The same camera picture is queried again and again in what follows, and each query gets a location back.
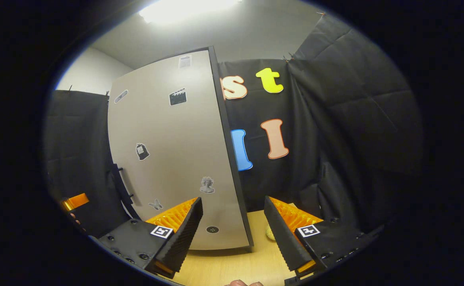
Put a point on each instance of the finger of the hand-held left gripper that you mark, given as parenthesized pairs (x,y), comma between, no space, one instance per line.
(75,201)

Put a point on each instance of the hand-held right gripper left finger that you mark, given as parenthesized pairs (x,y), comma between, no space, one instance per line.
(184,238)

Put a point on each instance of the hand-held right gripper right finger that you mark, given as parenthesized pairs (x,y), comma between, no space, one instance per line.
(281,238)

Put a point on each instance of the dark grey cabinet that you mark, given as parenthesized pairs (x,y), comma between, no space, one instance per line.
(232,159)

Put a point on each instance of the yellow bread bun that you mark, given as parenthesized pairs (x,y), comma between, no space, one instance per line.
(271,233)

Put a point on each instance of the black backdrop cloth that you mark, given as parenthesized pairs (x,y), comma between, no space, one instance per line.
(335,139)

